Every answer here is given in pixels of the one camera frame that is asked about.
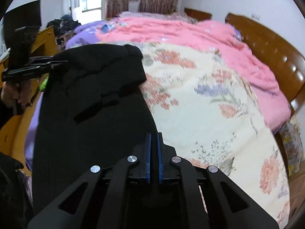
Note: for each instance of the brown wooden headboard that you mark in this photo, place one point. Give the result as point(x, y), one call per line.
point(284, 60)

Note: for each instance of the floral covered nightstand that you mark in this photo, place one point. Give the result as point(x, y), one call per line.
point(294, 150)

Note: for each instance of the green package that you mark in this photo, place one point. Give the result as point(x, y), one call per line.
point(43, 85)

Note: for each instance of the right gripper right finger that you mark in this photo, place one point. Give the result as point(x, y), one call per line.
point(212, 199)

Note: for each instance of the wooden desk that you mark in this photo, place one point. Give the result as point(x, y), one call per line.
point(13, 134)

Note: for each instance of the floral cream quilt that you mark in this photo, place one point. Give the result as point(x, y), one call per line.
point(210, 115)

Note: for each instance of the black monitor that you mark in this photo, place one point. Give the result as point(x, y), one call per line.
point(28, 14)

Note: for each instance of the person's left hand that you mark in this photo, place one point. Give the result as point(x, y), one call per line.
point(16, 94)

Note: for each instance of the pink duvet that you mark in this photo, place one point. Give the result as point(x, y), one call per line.
point(215, 37)

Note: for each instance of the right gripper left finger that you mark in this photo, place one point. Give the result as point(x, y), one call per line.
point(102, 198)

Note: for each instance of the dark clothes pile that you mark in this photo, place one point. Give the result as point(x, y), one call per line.
point(63, 25)

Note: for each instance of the black pants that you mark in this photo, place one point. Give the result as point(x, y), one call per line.
point(92, 113)

